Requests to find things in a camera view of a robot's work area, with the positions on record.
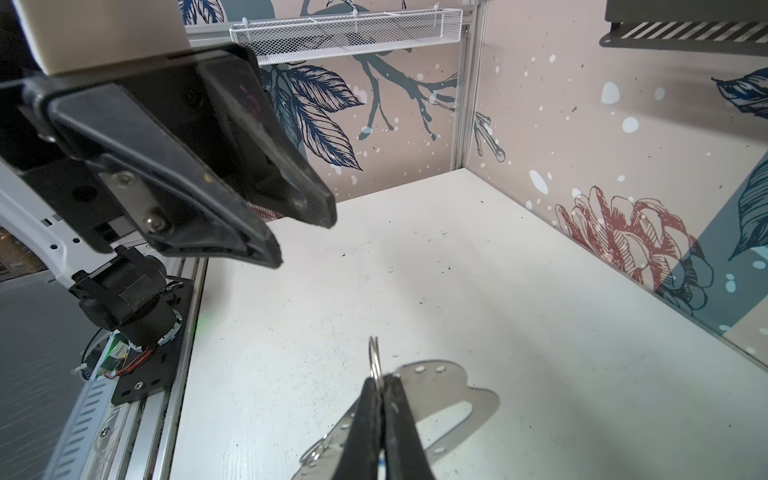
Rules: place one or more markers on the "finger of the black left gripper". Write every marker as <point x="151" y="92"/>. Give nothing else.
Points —
<point x="205" y="217"/>
<point x="270" y="172"/>

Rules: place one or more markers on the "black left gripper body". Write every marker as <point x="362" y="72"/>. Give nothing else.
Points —
<point x="57" y="165"/>

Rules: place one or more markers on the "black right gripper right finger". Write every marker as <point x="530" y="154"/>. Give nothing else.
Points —
<point x="403" y="452"/>

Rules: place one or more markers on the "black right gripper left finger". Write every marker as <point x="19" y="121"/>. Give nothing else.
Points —
<point x="361" y="451"/>

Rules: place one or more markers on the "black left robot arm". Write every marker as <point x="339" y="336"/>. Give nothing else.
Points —
<point x="123" y="289"/>

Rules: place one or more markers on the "white mesh wire shelf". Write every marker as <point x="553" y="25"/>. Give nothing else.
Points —
<point x="338" y="35"/>

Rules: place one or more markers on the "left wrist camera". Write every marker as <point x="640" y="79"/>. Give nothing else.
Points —
<point x="67" y="36"/>

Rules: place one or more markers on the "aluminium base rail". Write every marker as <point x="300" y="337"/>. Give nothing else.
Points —
<point x="133" y="440"/>

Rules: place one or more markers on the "black hanging wire basket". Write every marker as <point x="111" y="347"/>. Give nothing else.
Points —
<point x="733" y="27"/>

